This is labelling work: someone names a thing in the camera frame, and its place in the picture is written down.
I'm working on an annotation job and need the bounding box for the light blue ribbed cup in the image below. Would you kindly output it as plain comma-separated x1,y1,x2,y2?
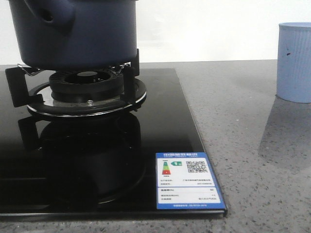
276,22,311,103

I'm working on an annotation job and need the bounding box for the dark blue cooking pot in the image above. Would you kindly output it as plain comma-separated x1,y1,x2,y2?
9,0,137,70

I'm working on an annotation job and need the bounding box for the black metal pot support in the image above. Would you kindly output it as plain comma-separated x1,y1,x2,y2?
5,54,147,118

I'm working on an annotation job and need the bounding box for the blue white energy label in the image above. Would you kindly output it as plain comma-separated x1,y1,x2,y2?
155,152,226,211

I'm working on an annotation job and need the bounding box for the black glass gas stove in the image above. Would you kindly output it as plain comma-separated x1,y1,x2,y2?
0,67,227,221

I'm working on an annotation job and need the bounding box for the black gas burner head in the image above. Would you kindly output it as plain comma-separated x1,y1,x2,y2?
49,69,124,103

